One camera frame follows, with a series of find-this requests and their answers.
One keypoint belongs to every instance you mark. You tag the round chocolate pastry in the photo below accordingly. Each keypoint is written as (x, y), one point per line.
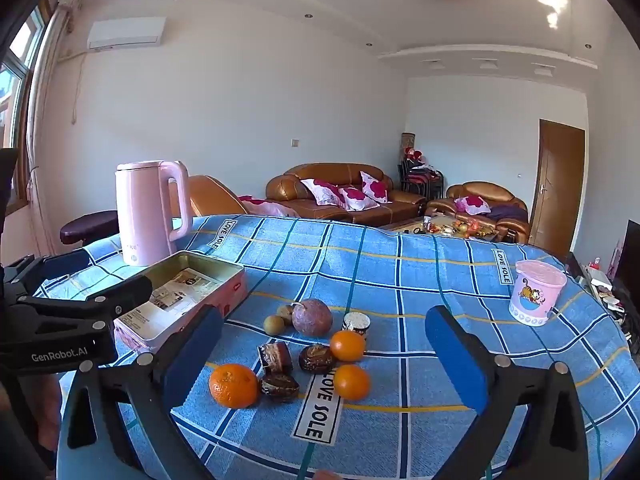
(315, 357)
(279, 386)

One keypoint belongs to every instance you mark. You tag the brown leather chair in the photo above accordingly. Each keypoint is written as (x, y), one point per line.
(215, 197)

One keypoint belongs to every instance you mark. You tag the dark purple round stool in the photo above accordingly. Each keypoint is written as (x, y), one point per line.
(90, 225)

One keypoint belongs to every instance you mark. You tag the white wall air conditioner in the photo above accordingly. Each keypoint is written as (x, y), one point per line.
(127, 32)

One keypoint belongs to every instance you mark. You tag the white-topped cup pastry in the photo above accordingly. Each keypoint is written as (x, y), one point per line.
(356, 322)

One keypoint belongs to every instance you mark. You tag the pink electric kettle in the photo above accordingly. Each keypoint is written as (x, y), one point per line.
(142, 210)

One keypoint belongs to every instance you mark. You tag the small brown longan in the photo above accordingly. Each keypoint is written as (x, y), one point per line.
(286, 312)
(274, 322)

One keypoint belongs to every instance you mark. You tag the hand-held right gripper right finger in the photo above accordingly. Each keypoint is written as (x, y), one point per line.
(457, 360)

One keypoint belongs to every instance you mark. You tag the cluttered coffee table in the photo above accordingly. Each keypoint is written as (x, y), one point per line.
(450, 227)

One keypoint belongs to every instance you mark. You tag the tall patterned vase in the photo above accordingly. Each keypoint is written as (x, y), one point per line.
(407, 145)

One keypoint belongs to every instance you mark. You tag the blue plaid tablecloth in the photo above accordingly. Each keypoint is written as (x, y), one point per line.
(400, 285)

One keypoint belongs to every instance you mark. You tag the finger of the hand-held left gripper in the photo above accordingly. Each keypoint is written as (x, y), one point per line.
(55, 265)
(120, 295)

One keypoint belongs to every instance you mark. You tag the brown wooden door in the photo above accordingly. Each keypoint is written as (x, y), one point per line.
(557, 185)

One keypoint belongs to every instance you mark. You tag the brown leather armchair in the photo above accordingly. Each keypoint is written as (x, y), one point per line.
(480, 192)

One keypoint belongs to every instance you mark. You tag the pink blanket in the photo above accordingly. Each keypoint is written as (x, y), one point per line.
(265, 205)

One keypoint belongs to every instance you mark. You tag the black television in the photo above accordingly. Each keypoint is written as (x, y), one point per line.
(632, 260)

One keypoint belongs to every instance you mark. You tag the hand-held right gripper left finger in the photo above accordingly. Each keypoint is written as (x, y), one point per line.
(192, 355)

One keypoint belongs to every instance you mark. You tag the white red flower pillow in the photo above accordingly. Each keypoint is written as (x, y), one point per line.
(357, 197)
(472, 204)
(322, 191)
(375, 186)

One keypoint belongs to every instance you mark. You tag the stacked black red chairs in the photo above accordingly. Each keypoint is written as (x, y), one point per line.
(420, 177)

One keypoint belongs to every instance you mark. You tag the chocolate cake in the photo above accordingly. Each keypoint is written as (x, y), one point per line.
(275, 357)

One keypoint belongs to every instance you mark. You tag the small pink cartoon bucket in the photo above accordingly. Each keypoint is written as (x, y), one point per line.
(537, 295)

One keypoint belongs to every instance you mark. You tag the printed leaflet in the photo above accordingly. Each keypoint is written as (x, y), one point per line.
(175, 285)

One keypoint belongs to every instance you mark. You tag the small orange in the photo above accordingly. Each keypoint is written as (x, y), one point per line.
(347, 346)
(351, 381)

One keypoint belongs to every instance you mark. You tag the pink tin box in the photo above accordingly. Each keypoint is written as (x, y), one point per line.
(200, 272)

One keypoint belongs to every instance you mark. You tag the large orange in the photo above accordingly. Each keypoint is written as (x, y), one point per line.
(232, 385)

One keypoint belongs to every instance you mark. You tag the brown leather sofa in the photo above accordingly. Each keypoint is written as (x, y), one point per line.
(300, 185)

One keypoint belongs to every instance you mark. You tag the red plush toy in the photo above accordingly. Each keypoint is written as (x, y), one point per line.
(416, 154)

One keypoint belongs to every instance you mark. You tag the window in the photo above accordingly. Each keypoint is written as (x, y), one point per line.
(12, 85)

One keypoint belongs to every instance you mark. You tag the purple cloth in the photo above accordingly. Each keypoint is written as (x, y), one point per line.
(507, 211)

